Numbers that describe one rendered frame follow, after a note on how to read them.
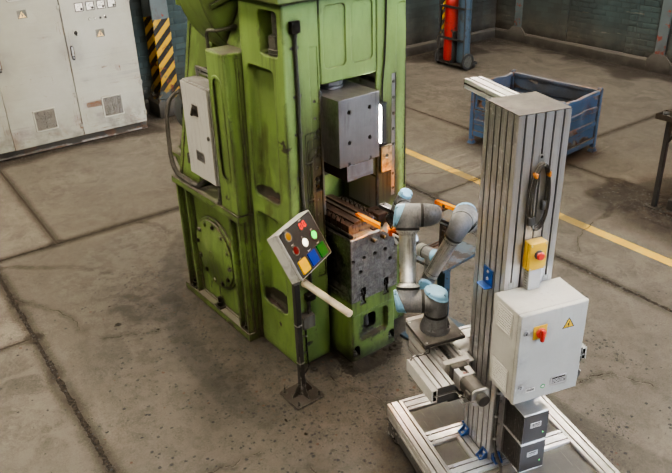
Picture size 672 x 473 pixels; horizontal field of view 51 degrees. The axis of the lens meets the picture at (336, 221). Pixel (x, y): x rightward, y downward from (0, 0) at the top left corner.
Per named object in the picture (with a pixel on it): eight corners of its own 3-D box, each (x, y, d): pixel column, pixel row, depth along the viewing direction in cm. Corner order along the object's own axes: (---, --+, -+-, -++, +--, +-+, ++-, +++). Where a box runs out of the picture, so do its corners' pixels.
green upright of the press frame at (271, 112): (331, 352, 477) (317, -3, 374) (299, 368, 463) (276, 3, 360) (293, 323, 508) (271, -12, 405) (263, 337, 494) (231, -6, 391)
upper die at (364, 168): (373, 173, 424) (373, 158, 420) (347, 182, 413) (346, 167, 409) (330, 154, 454) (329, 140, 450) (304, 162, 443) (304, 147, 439)
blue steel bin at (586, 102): (596, 151, 786) (606, 87, 754) (555, 170, 740) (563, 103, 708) (508, 126, 868) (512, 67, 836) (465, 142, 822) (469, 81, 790)
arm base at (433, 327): (455, 332, 355) (456, 316, 350) (428, 339, 350) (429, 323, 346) (441, 316, 367) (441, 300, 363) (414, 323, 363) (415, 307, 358)
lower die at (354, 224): (373, 226, 440) (373, 213, 436) (348, 236, 429) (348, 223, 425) (332, 204, 470) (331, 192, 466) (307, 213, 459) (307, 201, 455)
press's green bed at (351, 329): (395, 342, 485) (396, 283, 464) (353, 364, 464) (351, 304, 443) (344, 308, 524) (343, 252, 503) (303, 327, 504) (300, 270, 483)
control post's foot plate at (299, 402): (326, 396, 438) (326, 384, 434) (297, 412, 426) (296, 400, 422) (306, 378, 453) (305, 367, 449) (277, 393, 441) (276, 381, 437)
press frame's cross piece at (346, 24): (376, 72, 417) (376, -13, 396) (320, 85, 395) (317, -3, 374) (330, 58, 448) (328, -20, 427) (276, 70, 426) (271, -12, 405)
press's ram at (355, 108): (390, 152, 427) (390, 87, 409) (340, 169, 406) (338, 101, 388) (346, 135, 457) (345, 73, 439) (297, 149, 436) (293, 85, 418)
